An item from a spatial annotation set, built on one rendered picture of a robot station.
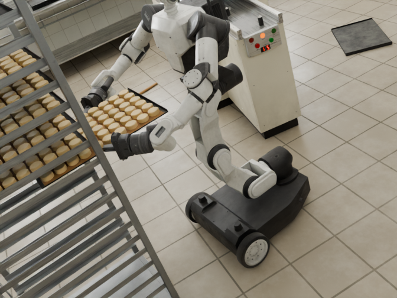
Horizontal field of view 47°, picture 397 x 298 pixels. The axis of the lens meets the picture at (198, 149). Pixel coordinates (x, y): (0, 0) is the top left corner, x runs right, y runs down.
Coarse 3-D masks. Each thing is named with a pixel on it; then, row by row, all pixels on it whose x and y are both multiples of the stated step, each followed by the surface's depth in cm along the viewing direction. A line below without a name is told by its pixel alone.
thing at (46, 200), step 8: (80, 176) 229; (88, 176) 230; (72, 184) 228; (56, 192) 224; (64, 192) 225; (40, 200) 221; (48, 200) 223; (32, 208) 221; (40, 208) 220; (16, 216) 217; (24, 216) 218; (8, 224) 217; (0, 232) 214
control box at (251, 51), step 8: (256, 32) 295; (264, 32) 295; (248, 40) 294; (256, 40) 296; (264, 40) 297; (280, 40) 301; (248, 48) 297; (256, 48) 299; (264, 48) 300; (248, 56) 302
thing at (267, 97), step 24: (240, 24) 314; (264, 24) 301; (240, 48) 299; (264, 72) 312; (288, 72) 318; (240, 96) 349; (264, 96) 322; (288, 96) 328; (264, 120) 331; (288, 120) 338
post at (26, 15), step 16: (16, 0) 144; (32, 16) 149; (32, 32) 150; (48, 48) 155; (48, 64) 157; (64, 80) 162; (64, 96) 166; (80, 112) 169; (96, 144) 177; (112, 176) 186; (128, 208) 196; (144, 240) 207; (160, 272) 219
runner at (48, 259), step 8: (120, 208) 197; (112, 216) 197; (96, 224) 194; (104, 224) 196; (88, 232) 193; (72, 240) 190; (80, 240) 192; (64, 248) 189; (48, 256) 186; (56, 256) 188; (40, 264) 185; (24, 272) 183; (32, 272) 185; (16, 280) 182; (0, 288) 179; (8, 288) 181
